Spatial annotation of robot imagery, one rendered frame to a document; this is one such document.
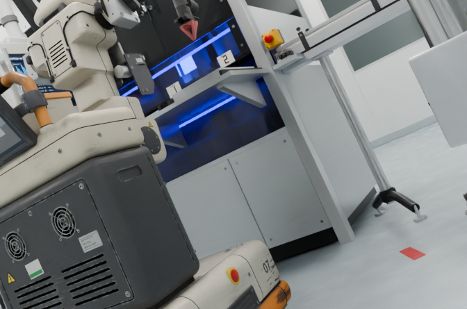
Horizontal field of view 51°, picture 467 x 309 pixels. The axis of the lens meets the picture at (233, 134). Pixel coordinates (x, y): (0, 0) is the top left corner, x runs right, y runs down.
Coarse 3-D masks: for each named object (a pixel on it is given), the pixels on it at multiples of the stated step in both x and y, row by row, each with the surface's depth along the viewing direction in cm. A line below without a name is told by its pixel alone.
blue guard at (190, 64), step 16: (224, 32) 236; (192, 48) 245; (208, 48) 241; (224, 48) 237; (160, 64) 255; (176, 64) 251; (192, 64) 246; (208, 64) 242; (160, 80) 256; (176, 80) 252; (192, 80) 248; (128, 96) 267; (144, 96) 262; (160, 96) 258
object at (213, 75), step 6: (216, 72) 198; (204, 78) 201; (210, 78) 200; (192, 84) 204; (198, 84) 203; (204, 84) 201; (180, 90) 207; (186, 90) 206; (192, 90) 204; (174, 96) 209; (180, 96) 207
